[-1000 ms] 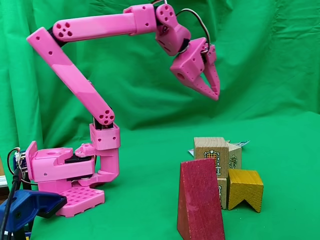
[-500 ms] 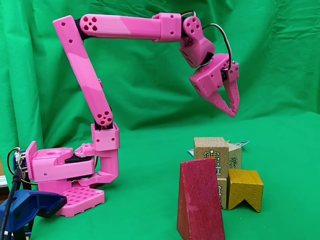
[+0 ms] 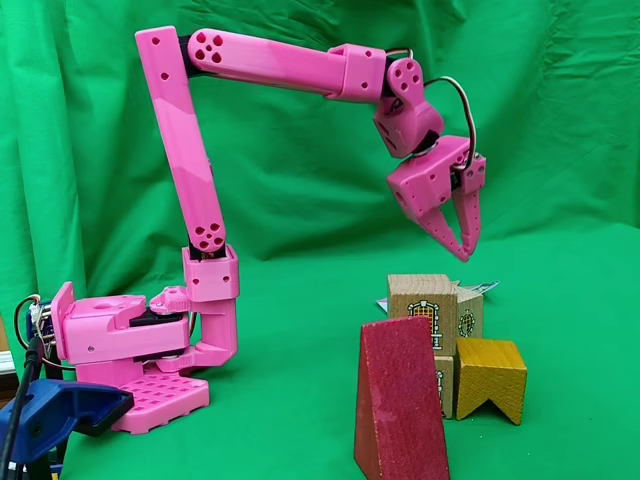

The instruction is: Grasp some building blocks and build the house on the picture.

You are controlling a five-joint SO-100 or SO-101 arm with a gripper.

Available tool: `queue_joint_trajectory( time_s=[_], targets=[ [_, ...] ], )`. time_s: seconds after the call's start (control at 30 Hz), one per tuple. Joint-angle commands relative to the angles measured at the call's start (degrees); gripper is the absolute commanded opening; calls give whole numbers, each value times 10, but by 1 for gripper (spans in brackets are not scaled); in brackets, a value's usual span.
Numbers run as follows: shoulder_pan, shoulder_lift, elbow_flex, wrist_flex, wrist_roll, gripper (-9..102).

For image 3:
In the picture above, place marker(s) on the wooden cube oval window print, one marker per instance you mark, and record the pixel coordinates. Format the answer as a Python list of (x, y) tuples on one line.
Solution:
[(470, 320)]

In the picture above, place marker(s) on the red triangular wedge block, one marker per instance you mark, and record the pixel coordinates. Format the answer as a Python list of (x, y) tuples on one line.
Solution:
[(400, 400)]

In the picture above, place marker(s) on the paper picture of house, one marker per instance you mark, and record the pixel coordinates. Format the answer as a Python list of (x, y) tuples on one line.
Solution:
[(482, 287)]

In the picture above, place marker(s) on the wooden cube balcony window print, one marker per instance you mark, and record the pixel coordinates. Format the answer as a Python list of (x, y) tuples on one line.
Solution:
[(420, 295)]

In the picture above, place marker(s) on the green cloth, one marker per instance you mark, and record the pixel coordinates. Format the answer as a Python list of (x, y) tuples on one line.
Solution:
[(300, 150)]

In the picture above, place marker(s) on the yellow notched wooden block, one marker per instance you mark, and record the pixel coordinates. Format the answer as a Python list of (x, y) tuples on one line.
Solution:
[(490, 375)]

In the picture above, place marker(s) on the wooden cube door print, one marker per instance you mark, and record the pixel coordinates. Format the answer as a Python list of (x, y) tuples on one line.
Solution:
[(444, 385)]

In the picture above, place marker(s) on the blue controller board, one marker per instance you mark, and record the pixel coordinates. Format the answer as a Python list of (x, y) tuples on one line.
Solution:
[(42, 325)]

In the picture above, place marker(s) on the blue clamp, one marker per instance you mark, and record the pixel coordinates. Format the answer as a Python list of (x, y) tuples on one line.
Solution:
[(50, 405)]

